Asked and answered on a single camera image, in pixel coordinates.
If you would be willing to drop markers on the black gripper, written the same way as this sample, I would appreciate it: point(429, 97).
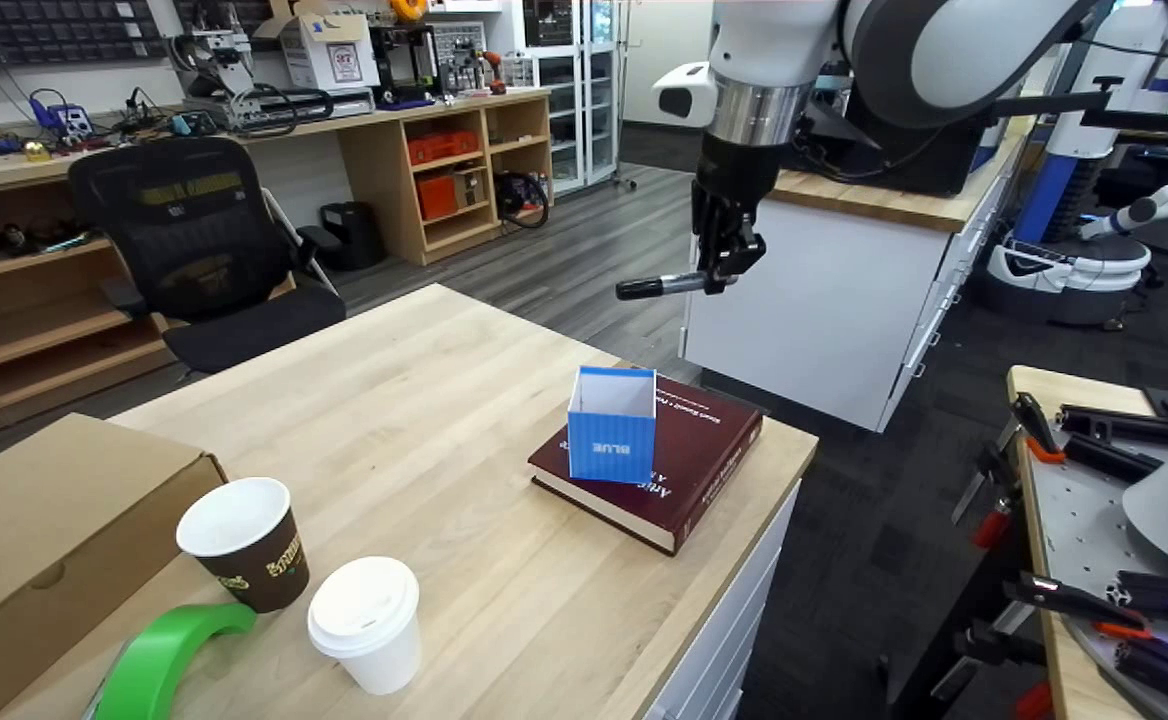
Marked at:
point(737, 187)

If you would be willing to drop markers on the black marker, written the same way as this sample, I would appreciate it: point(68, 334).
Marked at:
point(656, 285)

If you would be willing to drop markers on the blue and white box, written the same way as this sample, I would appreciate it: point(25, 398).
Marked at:
point(609, 444)

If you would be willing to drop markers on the white equipment box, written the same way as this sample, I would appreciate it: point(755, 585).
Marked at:
point(329, 54)

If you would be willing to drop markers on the brown cardboard box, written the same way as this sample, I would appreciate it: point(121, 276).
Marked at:
point(38, 533)

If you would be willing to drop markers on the white cabinet with wooden top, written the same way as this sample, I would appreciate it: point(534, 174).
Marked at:
point(851, 321)

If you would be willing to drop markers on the dark red hardcover book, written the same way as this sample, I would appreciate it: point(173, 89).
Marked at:
point(698, 462)

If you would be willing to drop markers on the white glass door cabinet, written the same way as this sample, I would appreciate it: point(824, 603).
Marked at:
point(583, 86)

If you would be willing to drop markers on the tall orange storage bin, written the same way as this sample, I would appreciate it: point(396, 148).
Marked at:
point(436, 197)

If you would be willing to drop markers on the wide orange storage bin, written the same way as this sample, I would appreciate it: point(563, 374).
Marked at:
point(442, 143)

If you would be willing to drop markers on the black clamp with orange tip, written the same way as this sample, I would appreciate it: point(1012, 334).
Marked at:
point(1037, 425)

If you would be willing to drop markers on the blue and white background robot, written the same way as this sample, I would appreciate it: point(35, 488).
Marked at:
point(1078, 174)

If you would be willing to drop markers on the wooden workbench with shelves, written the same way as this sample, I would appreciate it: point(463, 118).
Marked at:
point(378, 174)

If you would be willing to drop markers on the white table drawer unit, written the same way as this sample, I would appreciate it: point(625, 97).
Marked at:
point(730, 626)

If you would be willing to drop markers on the black 3D printer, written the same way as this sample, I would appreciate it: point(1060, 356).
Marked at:
point(406, 67)

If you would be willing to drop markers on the black bag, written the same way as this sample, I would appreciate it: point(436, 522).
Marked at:
point(348, 235)

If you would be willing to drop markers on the long black clamp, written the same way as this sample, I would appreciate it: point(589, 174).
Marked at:
point(1124, 428)

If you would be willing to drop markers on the wooden side table with plate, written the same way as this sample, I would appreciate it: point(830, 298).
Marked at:
point(1078, 533)

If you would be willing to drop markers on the black and orange hand tool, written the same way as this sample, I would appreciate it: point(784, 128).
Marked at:
point(1078, 603)

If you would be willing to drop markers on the white lidded paper cup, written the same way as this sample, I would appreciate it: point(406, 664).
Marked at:
point(368, 626)

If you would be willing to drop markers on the black mesh office chair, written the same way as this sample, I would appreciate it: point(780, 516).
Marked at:
point(188, 241)

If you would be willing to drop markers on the brown paper cup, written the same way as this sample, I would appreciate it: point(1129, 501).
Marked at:
point(258, 560)

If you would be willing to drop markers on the green tape roll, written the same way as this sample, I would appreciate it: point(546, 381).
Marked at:
point(156, 662)

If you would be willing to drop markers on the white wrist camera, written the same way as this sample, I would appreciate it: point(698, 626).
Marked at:
point(685, 97)

